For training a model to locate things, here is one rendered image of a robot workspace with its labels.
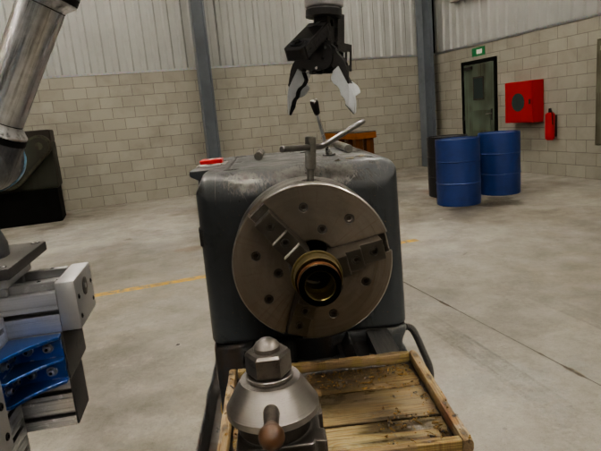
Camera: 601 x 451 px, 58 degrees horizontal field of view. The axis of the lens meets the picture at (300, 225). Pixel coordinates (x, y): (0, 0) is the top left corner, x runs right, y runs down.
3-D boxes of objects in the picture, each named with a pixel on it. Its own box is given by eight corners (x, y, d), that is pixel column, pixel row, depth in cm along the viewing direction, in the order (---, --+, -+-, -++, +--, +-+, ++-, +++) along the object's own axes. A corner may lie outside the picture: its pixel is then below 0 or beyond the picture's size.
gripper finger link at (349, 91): (376, 104, 106) (351, 66, 108) (362, 104, 101) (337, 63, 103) (364, 114, 108) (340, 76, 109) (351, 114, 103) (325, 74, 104)
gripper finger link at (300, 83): (302, 114, 116) (324, 77, 111) (286, 114, 111) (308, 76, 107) (292, 106, 117) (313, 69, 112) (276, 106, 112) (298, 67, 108)
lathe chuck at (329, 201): (237, 325, 117) (231, 179, 110) (382, 319, 118) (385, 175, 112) (234, 342, 108) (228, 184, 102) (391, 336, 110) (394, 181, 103)
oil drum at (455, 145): (427, 203, 760) (426, 140, 742) (464, 198, 777) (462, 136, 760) (452, 208, 704) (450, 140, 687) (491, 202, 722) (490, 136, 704)
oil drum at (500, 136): (469, 192, 814) (468, 133, 797) (503, 188, 832) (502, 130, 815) (495, 197, 759) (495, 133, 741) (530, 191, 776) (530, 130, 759)
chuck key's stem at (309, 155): (312, 196, 106) (312, 136, 104) (302, 195, 107) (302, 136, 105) (317, 194, 108) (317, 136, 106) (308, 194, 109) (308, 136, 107)
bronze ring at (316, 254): (288, 249, 99) (290, 262, 90) (338, 243, 100) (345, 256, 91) (292, 297, 101) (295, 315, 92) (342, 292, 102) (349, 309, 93)
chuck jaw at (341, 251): (323, 243, 108) (380, 226, 108) (329, 266, 109) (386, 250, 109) (329, 257, 97) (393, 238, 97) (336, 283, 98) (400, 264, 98)
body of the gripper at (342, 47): (352, 74, 110) (353, 12, 107) (332, 72, 103) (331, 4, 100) (320, 77, 114) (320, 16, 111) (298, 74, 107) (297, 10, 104)
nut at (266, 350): (247, 368, 48) (242, 331, 47) (292, 363, 48) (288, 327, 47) (245, 390, 44) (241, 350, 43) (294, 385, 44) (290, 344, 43)
